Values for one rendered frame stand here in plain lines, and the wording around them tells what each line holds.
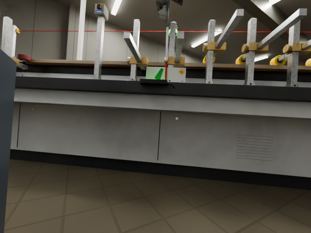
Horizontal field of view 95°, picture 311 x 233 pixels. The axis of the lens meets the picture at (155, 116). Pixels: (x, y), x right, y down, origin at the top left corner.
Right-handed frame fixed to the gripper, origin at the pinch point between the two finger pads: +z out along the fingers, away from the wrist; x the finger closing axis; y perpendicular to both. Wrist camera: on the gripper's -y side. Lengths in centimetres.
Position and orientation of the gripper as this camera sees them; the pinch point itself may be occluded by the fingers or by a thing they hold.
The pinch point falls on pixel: (167, 20)
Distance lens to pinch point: 104.1
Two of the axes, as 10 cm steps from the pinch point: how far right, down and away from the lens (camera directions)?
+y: -9.9, -0.8, 1.0
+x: -1.0, -0.2, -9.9
